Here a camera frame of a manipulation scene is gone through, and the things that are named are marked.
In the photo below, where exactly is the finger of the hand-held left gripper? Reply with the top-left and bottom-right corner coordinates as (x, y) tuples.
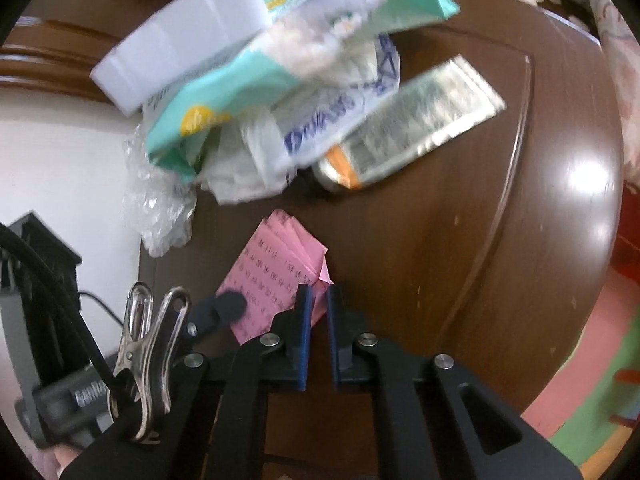
(187, 290), (248, 343)

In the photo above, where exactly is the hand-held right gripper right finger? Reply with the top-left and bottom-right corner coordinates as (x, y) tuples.
(327, 285), (583, 480)

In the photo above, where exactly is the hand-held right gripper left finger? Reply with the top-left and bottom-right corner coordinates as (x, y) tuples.
(62, 285), (313, 480)

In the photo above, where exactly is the pink printed paper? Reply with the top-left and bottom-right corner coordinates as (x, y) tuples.
(216, 210), (333, 346)

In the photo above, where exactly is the teal wipes packet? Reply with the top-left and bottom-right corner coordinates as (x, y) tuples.
(142, 0), (461, 186)

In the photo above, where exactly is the person's left hand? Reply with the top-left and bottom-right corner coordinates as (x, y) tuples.
(52, 450), (81, 478)

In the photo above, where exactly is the metal spring clip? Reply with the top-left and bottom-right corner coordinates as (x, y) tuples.
(112, 281), (193, 443)

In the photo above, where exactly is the clear crumpled plastic bag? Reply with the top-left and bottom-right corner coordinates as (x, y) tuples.
(121, 122), (198, 258)

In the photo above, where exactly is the white plastic bag blue print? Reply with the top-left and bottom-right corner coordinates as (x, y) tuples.
(197, 35), (403, 206)

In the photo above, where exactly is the silver foil blister strip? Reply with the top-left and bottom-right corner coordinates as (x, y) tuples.
(312, 55), (507, 193)

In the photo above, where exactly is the white ribbed plastic tray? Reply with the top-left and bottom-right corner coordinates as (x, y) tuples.
(90, 0), (273, 116)

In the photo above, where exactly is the green foam mat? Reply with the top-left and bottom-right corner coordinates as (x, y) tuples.
(550, 350), (640, 480)

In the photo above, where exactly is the pink checked cartoon quilt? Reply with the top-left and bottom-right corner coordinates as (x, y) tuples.
(585, 0), (640, 181)

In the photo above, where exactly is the thick black cable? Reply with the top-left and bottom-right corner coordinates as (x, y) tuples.
(0, 221), (121, 396)

